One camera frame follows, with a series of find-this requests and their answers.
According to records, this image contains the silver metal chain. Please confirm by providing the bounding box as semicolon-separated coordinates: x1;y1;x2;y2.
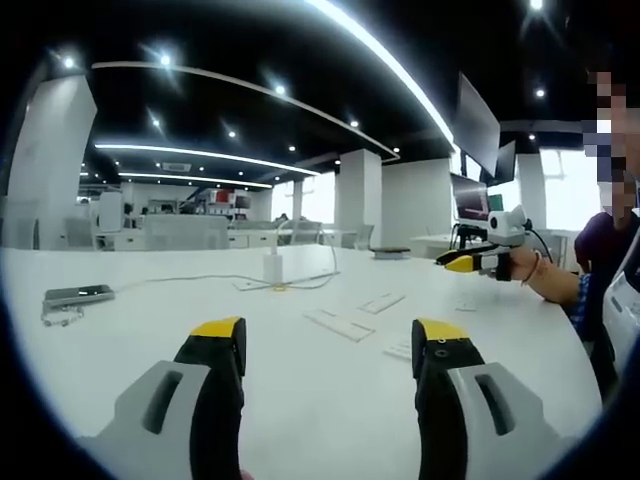
41;306;86;328

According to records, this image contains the long white socket holder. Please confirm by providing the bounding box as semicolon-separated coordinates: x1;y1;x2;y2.
301;308;377;344

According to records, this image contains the white charger adapter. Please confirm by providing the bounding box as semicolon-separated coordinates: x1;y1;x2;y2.
262;254;286;287

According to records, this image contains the small hanging dark screen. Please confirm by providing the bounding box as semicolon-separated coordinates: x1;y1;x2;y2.
493;139;517;184

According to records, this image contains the dark flat pad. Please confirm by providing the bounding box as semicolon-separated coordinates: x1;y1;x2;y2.
371;245;412;261

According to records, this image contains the large hanging dark screen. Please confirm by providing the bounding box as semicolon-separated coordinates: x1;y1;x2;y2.
456;71;502;175

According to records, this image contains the person's right hand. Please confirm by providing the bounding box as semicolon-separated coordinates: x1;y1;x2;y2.
508;248;539;287

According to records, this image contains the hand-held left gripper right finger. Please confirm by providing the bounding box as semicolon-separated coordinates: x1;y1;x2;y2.
411;317;566;480

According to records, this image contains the person's dark-shirted torso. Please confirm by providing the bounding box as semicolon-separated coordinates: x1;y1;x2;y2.
564;209;640;401

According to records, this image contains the black desktop monitor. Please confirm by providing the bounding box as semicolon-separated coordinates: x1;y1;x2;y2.
449;172;490;227

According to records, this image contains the thin wrist bracelet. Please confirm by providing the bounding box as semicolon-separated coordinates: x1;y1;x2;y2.
520;251;544;287

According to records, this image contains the grey mesh office chair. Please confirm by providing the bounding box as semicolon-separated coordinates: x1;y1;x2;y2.
351;224;376;251

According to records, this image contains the white charging cable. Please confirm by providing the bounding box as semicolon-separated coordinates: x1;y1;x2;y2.
112;222;342;296

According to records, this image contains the white chest-worn device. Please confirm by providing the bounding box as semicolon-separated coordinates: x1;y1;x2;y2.
601;252;640;351

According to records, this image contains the white socket holder cover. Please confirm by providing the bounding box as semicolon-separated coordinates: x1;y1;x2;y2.
356;292;407;316

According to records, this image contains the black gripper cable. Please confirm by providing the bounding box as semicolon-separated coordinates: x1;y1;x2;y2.
528;227;555;262

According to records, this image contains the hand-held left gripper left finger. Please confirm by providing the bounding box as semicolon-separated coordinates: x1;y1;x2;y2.
77;316;247;480

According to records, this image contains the silver smartphone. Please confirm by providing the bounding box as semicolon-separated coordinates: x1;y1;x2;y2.
43;283;117;307

